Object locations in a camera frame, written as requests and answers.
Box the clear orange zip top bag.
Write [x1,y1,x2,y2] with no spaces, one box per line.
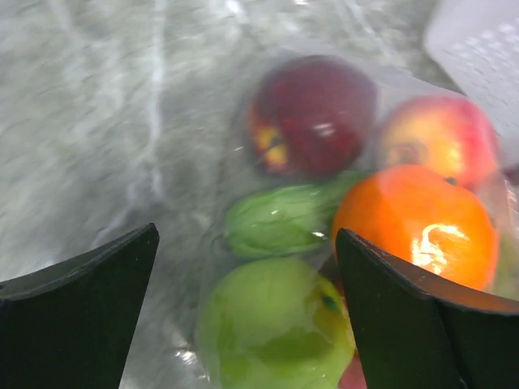
[195,49,518,388]

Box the orange fake tangerine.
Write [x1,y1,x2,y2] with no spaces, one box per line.
[330,165,499,290]

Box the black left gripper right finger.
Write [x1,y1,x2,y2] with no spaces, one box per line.
[336,229,518,389]

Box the dark red fake apple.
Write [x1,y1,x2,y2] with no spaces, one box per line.
[247,55,378,178]

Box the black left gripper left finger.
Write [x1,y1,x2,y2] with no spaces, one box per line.
[1,224,160,388]

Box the pink red fake peach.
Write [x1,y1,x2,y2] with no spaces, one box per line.
[377,96,500,189]

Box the white perforated rectangular basket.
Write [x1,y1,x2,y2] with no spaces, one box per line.
[423,0,518,160]

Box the green fake apple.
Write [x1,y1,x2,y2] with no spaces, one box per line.
[197,257,355,388]

